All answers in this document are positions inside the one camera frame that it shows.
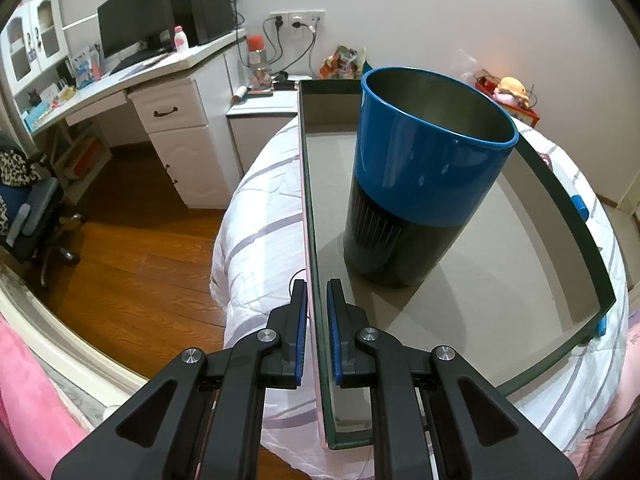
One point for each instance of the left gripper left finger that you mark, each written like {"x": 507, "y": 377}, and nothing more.
{"x": 283, "y": 365}

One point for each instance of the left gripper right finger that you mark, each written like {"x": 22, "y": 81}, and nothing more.
{"x": 352, "y": 367}

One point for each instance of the pink green cardboard box tray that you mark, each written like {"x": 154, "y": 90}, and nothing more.
{"x": 520, "y": 288}

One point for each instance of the blue steel tumbler cup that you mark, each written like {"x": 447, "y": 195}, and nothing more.
{"x": 428, "y": 149}

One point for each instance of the blue rectangular stick box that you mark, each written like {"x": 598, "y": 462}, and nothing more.
{"x": 581, "y": 207}

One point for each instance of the white striped table cloth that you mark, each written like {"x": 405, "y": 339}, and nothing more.
{"x": 582, "y": 406}

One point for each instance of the pink blanket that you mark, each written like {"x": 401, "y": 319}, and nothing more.
{"x": 31, "y": 410}

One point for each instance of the white desk with drawers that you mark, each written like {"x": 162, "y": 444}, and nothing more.
{"x": 182, "y": 101}

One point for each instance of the clear bottle red cap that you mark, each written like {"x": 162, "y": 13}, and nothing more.
{"x": 257, "y": 59}

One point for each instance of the office chair with leopard cloth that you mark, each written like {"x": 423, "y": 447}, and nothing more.
{"x": 34, "y": 217}

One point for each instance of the colourful snack bags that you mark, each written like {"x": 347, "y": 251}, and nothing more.
{"x": 344, "y": 63}

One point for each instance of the red storage box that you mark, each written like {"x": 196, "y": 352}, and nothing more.
{"x": 487, "y": 85}

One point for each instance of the white pink lotion bottle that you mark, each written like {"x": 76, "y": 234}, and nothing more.
{"x": 180, "y": 39}

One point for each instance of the orange plush toy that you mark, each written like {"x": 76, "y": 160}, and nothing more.
{"x": 511, "y": 91}

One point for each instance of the black computer monitor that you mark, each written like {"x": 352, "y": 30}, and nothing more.
{"x": 123, "y": 23}

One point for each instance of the black computer tower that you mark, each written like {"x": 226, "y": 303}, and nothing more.
{"x": 203, "y": 20}

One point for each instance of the white glass door cabinet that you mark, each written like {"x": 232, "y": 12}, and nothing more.
{"x": 32, "y": 42}

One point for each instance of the white wall power strip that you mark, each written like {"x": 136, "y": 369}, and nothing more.
{"x": 309, "y": 17}

